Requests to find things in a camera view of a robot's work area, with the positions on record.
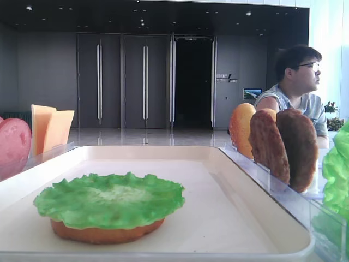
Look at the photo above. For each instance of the green lettuce leaf on tray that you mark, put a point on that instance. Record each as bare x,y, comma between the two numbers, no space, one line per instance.
111,201

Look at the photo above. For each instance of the brown meat patty left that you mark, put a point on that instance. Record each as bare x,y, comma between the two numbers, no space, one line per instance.
267,146

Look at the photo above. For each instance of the brown meat patty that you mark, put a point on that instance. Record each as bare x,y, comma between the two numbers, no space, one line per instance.
267,146
300,139

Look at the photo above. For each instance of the orange cheese slice right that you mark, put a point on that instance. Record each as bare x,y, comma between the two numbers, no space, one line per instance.
58,129

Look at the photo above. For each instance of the orange cheese slice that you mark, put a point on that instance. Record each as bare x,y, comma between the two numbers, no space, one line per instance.
58,129
40,118

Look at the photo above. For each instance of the brown meat patty right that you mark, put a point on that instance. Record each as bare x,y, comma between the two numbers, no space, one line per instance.
300,139

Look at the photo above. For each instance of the orange cheese slice left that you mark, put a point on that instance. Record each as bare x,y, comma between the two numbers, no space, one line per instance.
40,118

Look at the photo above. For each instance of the bread slice under lettuce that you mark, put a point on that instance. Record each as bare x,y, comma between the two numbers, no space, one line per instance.
99,236

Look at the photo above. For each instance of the green lettuce leaf in rack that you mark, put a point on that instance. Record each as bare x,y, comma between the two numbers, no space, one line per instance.
335,170

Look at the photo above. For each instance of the golden bun slice left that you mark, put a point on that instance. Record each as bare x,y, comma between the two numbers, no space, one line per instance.
240,128

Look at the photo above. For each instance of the golden bun slice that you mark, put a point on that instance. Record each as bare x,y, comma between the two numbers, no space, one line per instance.
271,112
240,128

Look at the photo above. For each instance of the grey double doors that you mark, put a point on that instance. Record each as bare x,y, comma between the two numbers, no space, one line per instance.
123,81

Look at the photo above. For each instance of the golden bun slice right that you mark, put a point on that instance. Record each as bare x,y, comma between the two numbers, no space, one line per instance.
271,112

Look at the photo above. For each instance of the cream rectangular serving tray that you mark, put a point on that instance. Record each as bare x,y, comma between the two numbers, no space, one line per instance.
226,216

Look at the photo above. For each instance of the clear acrylic rack left side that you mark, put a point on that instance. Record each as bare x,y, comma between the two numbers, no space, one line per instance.
41,157

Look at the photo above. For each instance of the clear acrylic rack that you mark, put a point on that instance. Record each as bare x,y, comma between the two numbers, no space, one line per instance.
328,228
41,157

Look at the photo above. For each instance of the seated man with glasses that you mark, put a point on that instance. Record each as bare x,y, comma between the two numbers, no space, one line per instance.
298,72

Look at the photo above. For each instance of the potted plant by window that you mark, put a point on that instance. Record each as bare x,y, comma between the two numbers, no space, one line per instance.
334,123

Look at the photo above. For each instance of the clear acrylic rack right side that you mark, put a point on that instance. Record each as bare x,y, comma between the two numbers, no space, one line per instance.
328,228

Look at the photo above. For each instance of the small wall screen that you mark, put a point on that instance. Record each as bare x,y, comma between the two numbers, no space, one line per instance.
251,93

